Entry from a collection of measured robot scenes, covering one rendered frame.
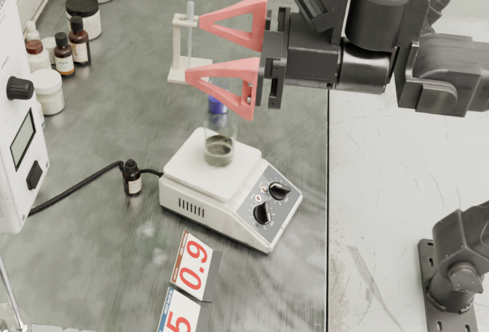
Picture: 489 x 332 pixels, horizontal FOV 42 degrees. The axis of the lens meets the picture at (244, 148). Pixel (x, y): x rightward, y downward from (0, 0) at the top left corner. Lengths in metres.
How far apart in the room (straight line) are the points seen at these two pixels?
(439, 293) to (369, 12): 0.49
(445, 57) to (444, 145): 0.58
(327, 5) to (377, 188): 0.56
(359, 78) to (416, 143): 0.58
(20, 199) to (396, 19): 0.37
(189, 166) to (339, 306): 0.31
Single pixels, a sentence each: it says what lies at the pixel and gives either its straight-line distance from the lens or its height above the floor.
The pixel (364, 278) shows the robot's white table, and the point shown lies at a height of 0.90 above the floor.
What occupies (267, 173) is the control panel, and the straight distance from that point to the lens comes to 1.02.
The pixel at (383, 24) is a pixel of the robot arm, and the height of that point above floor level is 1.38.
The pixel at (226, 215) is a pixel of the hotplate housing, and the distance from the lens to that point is 0.96.
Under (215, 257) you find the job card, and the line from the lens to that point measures 0.98.
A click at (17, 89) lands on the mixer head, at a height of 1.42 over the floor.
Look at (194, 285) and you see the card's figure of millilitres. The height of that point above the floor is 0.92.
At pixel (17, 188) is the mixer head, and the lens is 0.50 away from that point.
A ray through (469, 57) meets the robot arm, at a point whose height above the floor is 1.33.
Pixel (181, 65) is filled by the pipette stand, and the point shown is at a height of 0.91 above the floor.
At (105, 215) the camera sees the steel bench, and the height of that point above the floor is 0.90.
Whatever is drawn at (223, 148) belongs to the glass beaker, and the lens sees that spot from 0.95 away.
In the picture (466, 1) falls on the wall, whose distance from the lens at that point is 2.57.
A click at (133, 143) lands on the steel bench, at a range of 1.15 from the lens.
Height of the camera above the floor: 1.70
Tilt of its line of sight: 45 degrees down
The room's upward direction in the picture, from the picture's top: 6 degrees clockwise
